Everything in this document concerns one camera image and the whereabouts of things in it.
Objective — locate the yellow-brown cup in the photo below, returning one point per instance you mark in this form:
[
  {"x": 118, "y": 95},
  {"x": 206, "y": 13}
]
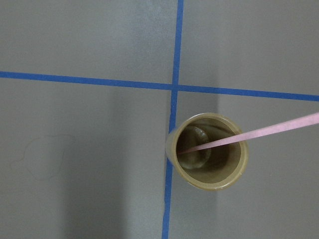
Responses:
[{"x": 208, "y": 169}]

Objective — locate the pink chopstick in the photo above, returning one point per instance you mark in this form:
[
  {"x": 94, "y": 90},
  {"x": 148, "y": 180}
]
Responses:
[{"x": 265, "y": 131}]

